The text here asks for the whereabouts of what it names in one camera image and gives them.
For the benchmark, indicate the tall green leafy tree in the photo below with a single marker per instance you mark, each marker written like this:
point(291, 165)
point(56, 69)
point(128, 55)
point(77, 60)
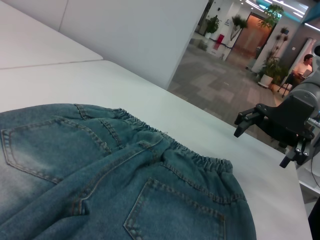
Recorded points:
point(273, 12)

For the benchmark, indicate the dark dried stem arrangement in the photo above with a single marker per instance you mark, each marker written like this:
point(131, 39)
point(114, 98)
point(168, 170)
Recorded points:
point(282, 40)

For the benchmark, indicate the orange wooden door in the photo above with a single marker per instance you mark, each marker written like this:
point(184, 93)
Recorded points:
point(252, 37)

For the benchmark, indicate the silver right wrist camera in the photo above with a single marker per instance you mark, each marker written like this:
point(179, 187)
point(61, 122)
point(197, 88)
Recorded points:
point(316, 57)

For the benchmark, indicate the grey laptop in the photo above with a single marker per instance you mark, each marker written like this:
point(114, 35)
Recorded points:
point(307, 73)

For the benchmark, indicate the seated person light shirt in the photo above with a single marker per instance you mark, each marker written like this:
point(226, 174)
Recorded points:
point(303, 67)

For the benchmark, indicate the spiky dark green plant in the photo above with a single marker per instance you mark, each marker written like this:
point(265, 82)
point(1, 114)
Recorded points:
point(238, 21)

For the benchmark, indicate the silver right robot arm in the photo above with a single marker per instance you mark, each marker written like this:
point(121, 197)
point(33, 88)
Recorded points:
point(306, 87)

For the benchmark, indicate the green potted plant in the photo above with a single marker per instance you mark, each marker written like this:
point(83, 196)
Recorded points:
point(212, 25)

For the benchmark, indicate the small blue wall sign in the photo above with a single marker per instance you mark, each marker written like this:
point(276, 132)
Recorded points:
point(227, 22)

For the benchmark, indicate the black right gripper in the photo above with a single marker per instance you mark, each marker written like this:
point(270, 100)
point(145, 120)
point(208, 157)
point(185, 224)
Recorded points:
point(295, 115)

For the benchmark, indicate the silver right wrist clamp bracket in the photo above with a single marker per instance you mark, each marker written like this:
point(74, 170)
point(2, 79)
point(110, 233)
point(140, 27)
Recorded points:
point(313, 122)

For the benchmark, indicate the bushy plant in white pot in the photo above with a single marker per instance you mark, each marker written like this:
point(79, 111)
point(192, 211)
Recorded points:
point(266, 80)

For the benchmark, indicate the red standing sign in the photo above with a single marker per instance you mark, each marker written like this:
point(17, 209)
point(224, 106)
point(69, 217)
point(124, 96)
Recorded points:
point(220, 38)

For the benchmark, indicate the blue denim shorts basketball print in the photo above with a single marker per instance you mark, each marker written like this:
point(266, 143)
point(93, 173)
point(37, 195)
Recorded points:
point(125, 187)

